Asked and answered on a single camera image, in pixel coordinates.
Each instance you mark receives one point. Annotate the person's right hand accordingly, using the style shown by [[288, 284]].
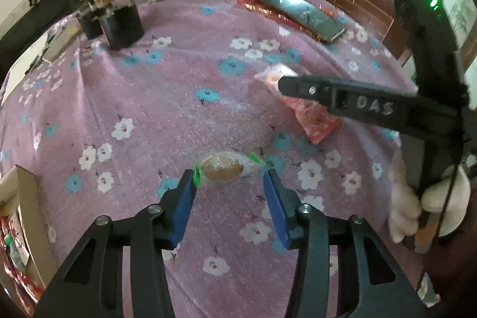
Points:
[[402, 206]]

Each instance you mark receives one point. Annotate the green silver snack packet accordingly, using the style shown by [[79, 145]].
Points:
[[18, 252]]

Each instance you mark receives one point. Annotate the purple floral blanket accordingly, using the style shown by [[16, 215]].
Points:
[[167, 109]]

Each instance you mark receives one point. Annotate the large black cylinder container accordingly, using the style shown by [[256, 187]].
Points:
[[123, 27]]

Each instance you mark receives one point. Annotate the small red snack packet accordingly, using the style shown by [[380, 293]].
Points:
[[8, 230]]

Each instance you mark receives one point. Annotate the white paper sheet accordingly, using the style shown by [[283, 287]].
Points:
[[20, 68]]

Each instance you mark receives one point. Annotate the red gold snack packet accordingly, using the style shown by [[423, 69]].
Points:
[[22, 282]]

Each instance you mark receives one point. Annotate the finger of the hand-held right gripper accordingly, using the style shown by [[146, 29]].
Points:
[[335, 94]]

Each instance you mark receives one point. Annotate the cardboard box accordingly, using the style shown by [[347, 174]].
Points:
[[35, 225]]

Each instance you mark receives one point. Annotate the black smartphone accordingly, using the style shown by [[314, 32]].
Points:
[[302, 12]]

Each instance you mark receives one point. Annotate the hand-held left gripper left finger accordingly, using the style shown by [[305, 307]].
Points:
[[182, 208]]

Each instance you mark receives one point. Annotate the clear cookie packet green ends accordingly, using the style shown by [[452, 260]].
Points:
[[223, 167]]

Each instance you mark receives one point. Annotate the pink snack packet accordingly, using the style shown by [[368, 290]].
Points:
[[313, 120]]

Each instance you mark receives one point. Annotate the black headboard cushion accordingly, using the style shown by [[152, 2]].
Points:
[[37, 12]]

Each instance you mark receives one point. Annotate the grey notebook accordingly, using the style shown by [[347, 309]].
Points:
[[59, 44]]

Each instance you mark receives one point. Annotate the small black cylinder container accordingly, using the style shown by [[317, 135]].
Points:
[[89, 27]]

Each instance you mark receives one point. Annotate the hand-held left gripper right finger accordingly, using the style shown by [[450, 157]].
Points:
[[277, 210]]

